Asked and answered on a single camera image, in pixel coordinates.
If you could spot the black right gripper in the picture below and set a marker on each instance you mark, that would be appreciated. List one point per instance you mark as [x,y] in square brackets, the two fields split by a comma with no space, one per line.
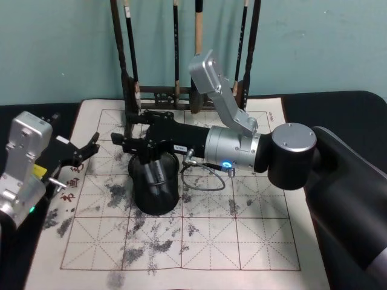
[178,139]

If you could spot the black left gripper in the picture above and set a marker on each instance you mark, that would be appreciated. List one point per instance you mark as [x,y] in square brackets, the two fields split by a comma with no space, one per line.
[59,152]

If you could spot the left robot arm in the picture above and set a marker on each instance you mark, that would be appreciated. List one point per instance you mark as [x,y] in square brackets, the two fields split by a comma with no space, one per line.
[27,136]

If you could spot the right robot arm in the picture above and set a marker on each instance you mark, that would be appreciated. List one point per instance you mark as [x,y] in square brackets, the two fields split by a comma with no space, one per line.
[293,151]

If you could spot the black round brush pot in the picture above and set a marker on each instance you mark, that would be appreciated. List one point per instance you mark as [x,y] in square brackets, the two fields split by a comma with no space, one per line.
[155,199]

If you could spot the black brush with white tip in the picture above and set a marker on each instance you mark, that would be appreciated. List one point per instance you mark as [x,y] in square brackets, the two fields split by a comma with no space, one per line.
[132,45]

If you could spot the thin black calligraphy brush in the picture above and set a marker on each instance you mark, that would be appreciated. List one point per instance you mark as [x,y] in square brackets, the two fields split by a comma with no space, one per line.
[176,45]

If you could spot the gridded calligraphy felt mat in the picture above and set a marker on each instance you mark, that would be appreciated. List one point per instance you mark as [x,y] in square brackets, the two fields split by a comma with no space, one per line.
[211,229]

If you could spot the dark wooden brush rack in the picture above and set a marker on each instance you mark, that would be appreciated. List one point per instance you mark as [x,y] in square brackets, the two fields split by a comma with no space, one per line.
[251,60]

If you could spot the black table cloth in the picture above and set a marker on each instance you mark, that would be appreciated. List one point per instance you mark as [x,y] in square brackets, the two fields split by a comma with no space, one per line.
[332,108]

